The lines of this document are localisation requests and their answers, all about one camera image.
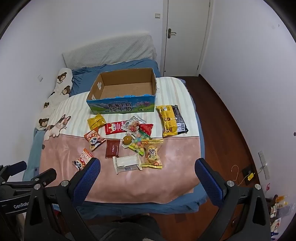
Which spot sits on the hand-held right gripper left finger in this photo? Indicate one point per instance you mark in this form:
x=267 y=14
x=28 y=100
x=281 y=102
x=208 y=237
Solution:
x=89 y=177

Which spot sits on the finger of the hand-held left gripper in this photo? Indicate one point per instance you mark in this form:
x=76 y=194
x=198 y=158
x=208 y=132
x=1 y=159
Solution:
x=15 y=166
x=45 y=176

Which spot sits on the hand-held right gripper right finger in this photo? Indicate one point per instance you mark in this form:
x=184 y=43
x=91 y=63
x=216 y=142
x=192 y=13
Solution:
x=208 y=180

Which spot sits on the long red snack packet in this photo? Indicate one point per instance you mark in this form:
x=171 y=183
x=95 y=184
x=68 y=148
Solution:
x=113 y=128

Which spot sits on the small red snack packet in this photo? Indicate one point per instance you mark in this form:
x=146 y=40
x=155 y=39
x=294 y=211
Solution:
x=146 y=128

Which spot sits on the blue printed cardboard box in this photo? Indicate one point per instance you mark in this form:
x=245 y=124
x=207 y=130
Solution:
x=120 y=107

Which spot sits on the orange panda snack packet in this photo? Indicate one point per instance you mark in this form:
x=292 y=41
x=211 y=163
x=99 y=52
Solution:
x=81 y=160
x=94 y=139

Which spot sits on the brown sauce packet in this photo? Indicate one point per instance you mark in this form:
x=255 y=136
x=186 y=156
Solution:
x=112 y=149

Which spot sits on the black floor socket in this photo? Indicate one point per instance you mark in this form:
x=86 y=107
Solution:
x=245 y=170

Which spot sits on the white snack packet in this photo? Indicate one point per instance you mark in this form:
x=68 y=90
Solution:
x=127 y=163

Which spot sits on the yellow plug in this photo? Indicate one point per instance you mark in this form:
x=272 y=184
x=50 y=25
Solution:
x=250 y=176

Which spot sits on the pink striped cat blanket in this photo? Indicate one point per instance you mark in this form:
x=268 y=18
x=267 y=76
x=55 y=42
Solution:
x=166 y=166

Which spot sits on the brown egg packet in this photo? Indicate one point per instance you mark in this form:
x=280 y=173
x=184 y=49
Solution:
x=127 y=140

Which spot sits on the small yellow snack packet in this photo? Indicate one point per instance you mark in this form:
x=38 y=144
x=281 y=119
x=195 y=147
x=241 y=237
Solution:
x=96 y=121

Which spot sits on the yellow green balls packet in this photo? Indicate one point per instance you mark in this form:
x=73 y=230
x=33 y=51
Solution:
x=137 y=147

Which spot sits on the yellow cartoon snack packet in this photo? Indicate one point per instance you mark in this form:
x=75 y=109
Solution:
x=151 y=155

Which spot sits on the colourful candy packet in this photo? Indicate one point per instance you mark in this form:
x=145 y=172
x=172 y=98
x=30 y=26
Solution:
x=140 y=138

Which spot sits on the large yellow black packet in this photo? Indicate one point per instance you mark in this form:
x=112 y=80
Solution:
x=170 y=120

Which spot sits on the pile of packets on floor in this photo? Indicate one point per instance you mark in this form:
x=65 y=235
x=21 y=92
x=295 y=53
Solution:
x=277 y=208

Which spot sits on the bear print pillow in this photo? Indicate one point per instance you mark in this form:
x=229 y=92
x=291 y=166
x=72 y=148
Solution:
x=60 y=89

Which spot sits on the blue quilt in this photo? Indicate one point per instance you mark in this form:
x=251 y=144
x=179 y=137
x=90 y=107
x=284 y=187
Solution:
x=81 y=75

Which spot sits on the grey pillow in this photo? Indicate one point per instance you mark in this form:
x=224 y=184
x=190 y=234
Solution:
x=111 y=48

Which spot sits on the white door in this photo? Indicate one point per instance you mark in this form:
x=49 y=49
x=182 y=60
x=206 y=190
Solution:
x=187 y=34

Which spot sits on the white wall strip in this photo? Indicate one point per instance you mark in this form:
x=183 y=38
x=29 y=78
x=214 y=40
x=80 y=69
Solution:
x=263 y=164

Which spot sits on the white light switch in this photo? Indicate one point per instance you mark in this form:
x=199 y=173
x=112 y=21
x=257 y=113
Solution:
x=157 y=15

